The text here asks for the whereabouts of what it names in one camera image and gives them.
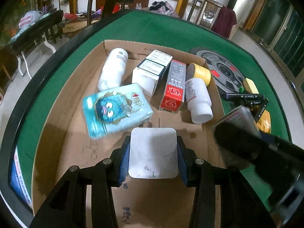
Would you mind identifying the black side table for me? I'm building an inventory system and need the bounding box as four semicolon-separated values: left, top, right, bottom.
4;10;63;78

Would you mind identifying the maroon cloth on chair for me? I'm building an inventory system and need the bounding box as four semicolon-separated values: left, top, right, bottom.
211;6;237;39

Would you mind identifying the white standing air conditioner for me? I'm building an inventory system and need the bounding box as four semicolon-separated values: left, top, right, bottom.
225;0;256;29

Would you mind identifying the white pill bottle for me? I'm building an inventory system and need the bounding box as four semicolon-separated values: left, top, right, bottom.
97;48;128;92
185;78;213;124

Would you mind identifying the white red plastic bag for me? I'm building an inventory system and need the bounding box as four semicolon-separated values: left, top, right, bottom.
19;11;43;29

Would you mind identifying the white small carton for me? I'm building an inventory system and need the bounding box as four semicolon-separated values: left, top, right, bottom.
132;59;165;97

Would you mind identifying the pile of clothes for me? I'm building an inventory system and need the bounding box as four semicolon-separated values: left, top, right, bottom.
149;1;178;17

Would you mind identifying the wooden chair with carving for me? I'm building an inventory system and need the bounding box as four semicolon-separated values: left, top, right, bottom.
187;0;223;29

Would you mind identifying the brown cardboard box tray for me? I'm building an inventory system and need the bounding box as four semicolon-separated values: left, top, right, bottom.
31;39;226;228

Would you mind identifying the black marker purple cap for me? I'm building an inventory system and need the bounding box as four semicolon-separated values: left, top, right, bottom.
221;93;265;101

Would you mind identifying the cream rounded plastic case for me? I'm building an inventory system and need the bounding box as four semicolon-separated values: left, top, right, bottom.
243;78;259;94

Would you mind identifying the blue cartoon tissue pack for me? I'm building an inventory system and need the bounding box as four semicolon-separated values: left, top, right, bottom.
82;83;154;139

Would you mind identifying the white square adapter box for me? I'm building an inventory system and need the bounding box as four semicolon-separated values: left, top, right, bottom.
128;128;178;179

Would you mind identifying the window with green grille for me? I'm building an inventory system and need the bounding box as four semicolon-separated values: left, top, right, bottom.
243;0;303;88

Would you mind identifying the red white medicine box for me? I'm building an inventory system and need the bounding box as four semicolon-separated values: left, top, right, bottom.
159;59;186;113

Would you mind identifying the black marker green cap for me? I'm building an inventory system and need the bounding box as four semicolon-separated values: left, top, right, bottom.
239;86;245;93

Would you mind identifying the round grey mahjong table hub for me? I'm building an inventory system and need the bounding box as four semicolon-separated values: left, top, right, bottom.
190;47;245;95

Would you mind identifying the black marker gold band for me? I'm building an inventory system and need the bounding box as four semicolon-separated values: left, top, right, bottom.
247;98;269;110

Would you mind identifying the clear packet with red part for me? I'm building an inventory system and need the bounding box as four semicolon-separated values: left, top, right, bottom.
213;106;260;138

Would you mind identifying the yellow tape roll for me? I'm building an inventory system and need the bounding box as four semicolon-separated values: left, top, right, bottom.
186;63;211;86

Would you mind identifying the yellow padded envelope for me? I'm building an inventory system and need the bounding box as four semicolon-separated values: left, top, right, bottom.
257;110;272;134

